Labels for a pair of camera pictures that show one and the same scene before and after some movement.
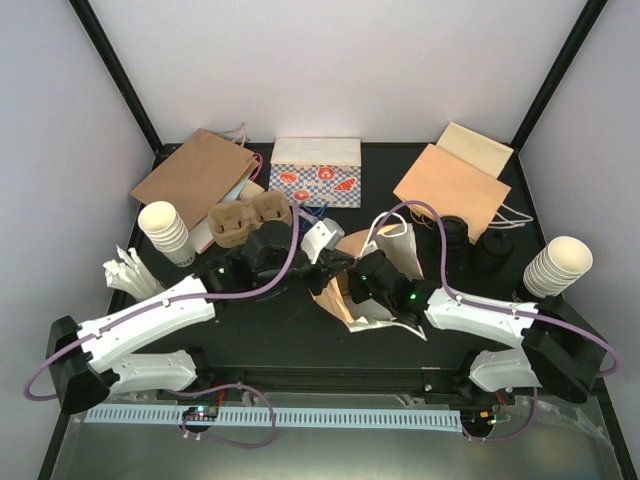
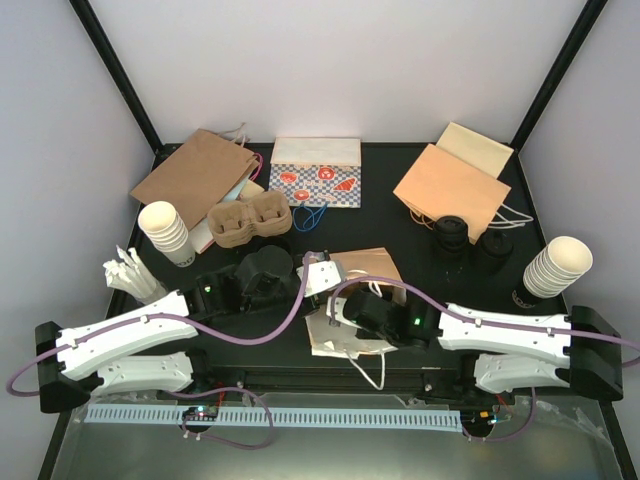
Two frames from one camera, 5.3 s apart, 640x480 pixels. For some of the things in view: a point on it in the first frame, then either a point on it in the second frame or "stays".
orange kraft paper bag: x=396 y=239 → x=361 y=270
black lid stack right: x=493 y=250 stays
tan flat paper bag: x=478 y=150 stays
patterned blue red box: x=319 y=172 stays
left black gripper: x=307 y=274 → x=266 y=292
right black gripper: x=358 y=294 → x=382 y=298
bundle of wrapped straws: x=129 y=275 stays
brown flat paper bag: x=198 y=177 stays
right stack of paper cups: x=557 y=266 stays
